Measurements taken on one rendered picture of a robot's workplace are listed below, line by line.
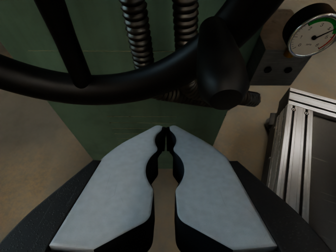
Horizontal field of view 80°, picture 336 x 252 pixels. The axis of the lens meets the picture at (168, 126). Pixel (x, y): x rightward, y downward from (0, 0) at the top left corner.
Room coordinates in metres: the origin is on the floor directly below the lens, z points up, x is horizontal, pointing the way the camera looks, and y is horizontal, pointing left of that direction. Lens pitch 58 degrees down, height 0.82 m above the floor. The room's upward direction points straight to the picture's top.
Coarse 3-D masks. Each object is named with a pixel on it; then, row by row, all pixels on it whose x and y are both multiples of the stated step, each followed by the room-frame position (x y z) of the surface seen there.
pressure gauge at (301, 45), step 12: (300, 12) 0.26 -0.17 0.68; (312, 12) 0.25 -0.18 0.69; (324, 12) 0.24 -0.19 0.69; (288, 24) 0.26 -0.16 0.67; (300, 24) 0.24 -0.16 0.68; (312, 24) 0.24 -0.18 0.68; (324, 24) 0.24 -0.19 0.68; (288, 36) 0.25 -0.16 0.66; (300, 36) 0.24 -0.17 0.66; (324, 36) 0.24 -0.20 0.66; (288, 48) 0.24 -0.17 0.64; (300, 48) 0.24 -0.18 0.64; (312, 48) 0.24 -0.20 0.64; (324, 48) 0.24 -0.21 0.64
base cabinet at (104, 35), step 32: (0, 0) 0.30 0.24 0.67; (32, 0) 0.30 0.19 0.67; (96, 0) 0.30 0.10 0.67; (160, 0) 0.30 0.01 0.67; (224, 0) 0.30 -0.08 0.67; (0, 32) 0.30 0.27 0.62; (32, 32) 0.30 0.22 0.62; (96, 32) 0.30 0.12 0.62; (160, 32) 0.30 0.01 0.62; (256, 32) 0.30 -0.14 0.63; (32, 64) 0.30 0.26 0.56; (64, 64) 0.30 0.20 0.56; (96, 64) 0.30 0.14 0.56; (128, 64) 0.30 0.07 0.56; (96, 128) 0.30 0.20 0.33; (128, 128) 0.30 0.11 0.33; (192, 128) 0.30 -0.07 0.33; (160, 160) 0.30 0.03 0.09
